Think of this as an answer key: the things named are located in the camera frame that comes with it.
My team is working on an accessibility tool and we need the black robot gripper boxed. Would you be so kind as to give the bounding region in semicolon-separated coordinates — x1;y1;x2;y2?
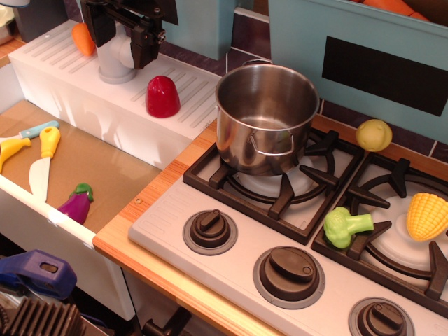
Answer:
80;1;179;69

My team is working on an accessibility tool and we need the orange toy sweet potato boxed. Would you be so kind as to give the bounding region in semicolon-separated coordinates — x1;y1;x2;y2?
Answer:
71;22;96;57

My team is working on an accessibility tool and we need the stainless steel pot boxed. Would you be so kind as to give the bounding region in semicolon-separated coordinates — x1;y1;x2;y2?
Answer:
216;63;320;176

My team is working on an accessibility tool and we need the yellow toy potato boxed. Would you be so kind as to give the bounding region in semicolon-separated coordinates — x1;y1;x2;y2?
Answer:
356;119;393;152

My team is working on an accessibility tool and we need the grey toy faucet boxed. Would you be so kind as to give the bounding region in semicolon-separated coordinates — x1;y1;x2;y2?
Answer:
97;23;137;85

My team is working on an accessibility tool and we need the red toy bell pepper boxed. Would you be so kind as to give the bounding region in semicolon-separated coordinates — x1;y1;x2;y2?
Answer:
146;76;181;118

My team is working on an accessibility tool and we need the white toy sink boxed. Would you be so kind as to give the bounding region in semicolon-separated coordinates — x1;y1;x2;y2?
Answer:
1;20;218;320

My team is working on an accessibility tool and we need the yellow toy utensil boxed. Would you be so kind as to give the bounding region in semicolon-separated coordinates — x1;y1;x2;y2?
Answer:
0;138;31;171

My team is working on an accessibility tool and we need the purple toy eggplant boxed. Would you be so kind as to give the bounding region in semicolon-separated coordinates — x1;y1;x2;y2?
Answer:
57;183;94;225

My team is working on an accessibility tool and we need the left brown stove knob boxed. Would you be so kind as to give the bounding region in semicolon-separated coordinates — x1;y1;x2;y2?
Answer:
183;209;238;256

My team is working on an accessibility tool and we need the brown stove knob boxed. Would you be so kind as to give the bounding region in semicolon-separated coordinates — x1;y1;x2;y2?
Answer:
349;297;416;336
253;246;326;310
183;209;238;256

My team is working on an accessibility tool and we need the left black burner grate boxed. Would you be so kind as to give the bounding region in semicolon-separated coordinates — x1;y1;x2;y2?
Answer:
183;129;364;245

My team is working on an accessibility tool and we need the black burner grate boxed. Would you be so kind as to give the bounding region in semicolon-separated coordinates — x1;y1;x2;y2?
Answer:
183;129;364;245
311;154;447;316

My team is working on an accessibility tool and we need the grey toy stove top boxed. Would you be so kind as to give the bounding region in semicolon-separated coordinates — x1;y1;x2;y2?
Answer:
129;153;447;335

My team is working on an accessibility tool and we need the teal toy oven hood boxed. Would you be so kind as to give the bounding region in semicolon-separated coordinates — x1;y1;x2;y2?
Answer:
269;1;447;139

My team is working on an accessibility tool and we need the blue clamp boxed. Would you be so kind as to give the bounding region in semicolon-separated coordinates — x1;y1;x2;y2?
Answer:
1;249;77;300

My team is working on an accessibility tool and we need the green toy broccoli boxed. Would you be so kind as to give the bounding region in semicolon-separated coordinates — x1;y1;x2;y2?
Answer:
323;206;374;249

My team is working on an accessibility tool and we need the middle brown stove knob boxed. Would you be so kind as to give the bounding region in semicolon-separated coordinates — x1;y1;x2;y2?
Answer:
253;246;326;310

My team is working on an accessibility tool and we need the right black burner grate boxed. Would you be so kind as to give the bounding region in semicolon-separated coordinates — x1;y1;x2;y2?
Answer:
311;154;447;316

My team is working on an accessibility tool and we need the yellow toy corn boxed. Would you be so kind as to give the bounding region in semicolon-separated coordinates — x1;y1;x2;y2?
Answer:
406;192;447;242

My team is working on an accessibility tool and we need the right brown stove knob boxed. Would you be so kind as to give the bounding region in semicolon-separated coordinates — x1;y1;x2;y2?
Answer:
349;297;416;336

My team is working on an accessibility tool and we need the blue handled toy knife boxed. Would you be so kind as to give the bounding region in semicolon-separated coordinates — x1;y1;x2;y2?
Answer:
0;120;60;142

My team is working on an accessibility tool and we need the yellow handled toy knife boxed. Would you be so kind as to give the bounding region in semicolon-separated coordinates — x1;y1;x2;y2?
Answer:
29;126;61;202

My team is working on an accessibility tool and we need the black oven door handle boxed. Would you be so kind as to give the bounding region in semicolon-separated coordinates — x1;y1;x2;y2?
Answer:
141;306;193;336

